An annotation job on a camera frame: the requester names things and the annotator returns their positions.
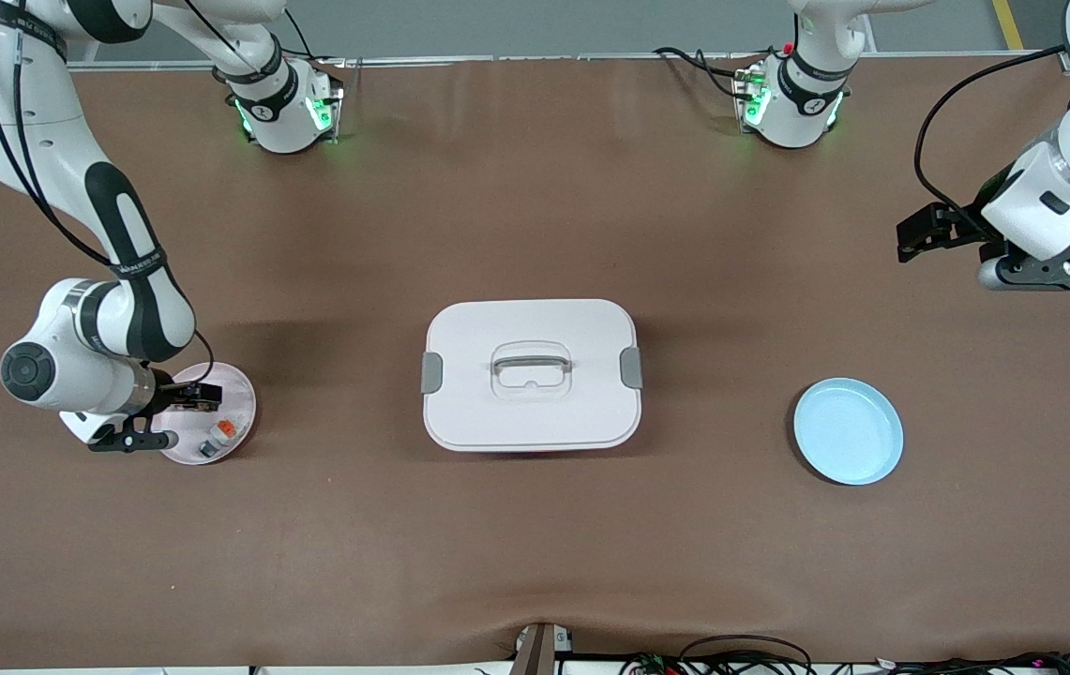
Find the light blue round plate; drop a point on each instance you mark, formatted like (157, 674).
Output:
(849, 431)

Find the pink round plate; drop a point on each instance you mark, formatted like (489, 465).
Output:
(239, 398)

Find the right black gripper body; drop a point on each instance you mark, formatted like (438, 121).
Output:
(169, 397)

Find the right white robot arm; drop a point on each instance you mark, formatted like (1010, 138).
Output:
(56, 328)

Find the white orange switch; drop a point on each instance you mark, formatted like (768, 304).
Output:
(227, 429)

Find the black orange switch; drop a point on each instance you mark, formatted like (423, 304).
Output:
(204, 406)

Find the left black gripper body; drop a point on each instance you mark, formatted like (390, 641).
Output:
(955, 228)

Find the brown table mat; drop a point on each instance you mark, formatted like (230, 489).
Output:
(534, 187)

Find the white lidded storage box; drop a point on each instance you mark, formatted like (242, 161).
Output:
(534, 422)

